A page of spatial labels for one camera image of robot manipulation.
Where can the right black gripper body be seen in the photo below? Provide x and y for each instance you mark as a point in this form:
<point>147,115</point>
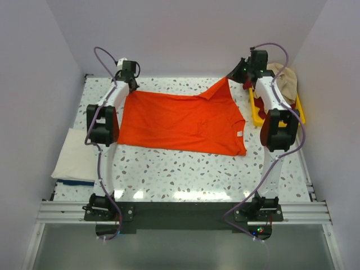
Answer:
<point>250,68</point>

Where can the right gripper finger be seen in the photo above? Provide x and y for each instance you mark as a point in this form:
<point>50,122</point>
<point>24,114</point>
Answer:
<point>244,64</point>
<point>238,75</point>

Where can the orange t shirt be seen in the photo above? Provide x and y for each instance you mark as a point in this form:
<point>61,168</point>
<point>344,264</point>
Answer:
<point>209,122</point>

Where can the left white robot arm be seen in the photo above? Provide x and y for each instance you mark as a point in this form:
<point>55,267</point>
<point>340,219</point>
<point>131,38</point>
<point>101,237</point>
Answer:
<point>103,125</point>

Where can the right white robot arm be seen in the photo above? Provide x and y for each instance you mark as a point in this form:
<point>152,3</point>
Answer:
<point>279,129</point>

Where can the dark red t shirt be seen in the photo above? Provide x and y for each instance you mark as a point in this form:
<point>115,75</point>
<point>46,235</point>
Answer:
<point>258,102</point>

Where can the beige t shirt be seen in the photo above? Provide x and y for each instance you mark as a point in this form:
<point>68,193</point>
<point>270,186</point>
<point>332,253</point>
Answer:
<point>287,84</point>

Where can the yellow plastic tray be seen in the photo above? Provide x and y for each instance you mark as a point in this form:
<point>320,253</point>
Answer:
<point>259,122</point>

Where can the folded cream t shirt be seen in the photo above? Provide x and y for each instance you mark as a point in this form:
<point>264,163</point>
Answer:
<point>76,161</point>

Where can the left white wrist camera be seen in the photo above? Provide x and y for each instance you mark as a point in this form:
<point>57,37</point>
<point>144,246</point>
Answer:
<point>120,62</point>

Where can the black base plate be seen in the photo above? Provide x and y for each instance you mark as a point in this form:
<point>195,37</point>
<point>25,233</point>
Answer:
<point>130,217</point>

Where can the aluminium frame rail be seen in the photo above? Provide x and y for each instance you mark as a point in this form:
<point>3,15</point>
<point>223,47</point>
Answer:
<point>61,212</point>

